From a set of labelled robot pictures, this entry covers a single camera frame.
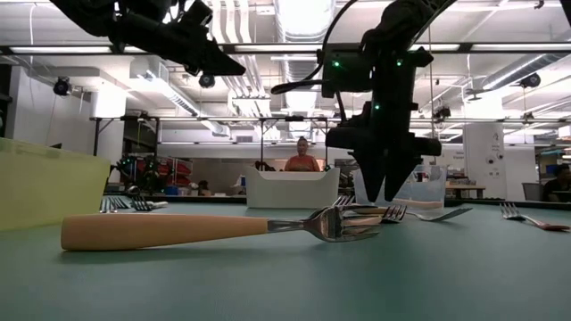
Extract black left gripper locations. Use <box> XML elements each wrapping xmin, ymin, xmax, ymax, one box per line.
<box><xmin>109</xmin><ymin>0</ymin><xmax>247</xmax><ymax>77</ymax></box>

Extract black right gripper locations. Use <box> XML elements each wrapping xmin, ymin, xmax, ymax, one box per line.
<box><xmin>325</xmin><ymin>95</ymin><xmax>442</xmax><ymax>202</ymax></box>

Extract clear plastic bin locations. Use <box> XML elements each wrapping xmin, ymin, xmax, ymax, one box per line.
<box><xmin>353</xmin><ymin>163</ymin><xmax>449</xmax><ymax>211</ymax></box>

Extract black metal gantry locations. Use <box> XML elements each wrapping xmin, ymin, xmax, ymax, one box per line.
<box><xmin>90</xmin><ymin>114</ymin><xmax>331</xmax><ymax>173</ymax></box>

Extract person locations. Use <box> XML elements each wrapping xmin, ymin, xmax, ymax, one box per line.
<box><xmin>541</xmin><ymin>163</ymin><xmax>571</xmax><ymax>202</ymax></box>
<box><xmin>284</xmin><ymin>136</ymin><xmax>322</xmax><ymax>173</ymax></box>

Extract white plastic bin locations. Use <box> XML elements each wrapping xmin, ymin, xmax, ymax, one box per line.
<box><xmin>243</xmin><ymin>166</ymin><xmax>342</xmax><ymax>210</ymax></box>

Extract red storage bins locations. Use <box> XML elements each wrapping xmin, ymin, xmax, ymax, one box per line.
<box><xmin>158</xmin><ymin>158</ymin><xmax>194</xmax><ymax>188</ymax></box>

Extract green table mat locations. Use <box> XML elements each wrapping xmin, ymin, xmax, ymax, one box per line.
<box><xmin>0</xmin><ymin>200</ymin><xmax>571</xmax><ymax>321</ymax></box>

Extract black overhead beam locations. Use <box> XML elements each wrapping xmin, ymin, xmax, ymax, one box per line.
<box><xmin>0</xmin><ymin>42</ymin><xmax>571</xmax><ymax>56</ymax></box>

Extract shelf with blue bins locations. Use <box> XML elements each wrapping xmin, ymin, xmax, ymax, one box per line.
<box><xmin>534</xmin><ymin>146</ymin><xmax>571</xmax><ymax>179</ymax></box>

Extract yellow-green plastic bin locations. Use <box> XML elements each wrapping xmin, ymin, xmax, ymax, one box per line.
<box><xmin>0</xmin><ymin>136</ymin><xmax>112</xmax><ymax>232</ymax></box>

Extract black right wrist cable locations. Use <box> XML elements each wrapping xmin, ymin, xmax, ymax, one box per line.
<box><xmin>270</xmin><ymin>0</ymin><xmax>358</xmax><ymax>95</ymax></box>

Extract black metal table frame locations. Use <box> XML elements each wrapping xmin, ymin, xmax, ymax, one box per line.
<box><xmin>102</xmin><ymin>192</ymin><xmax>571</xmax><ymax>211</ymax></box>

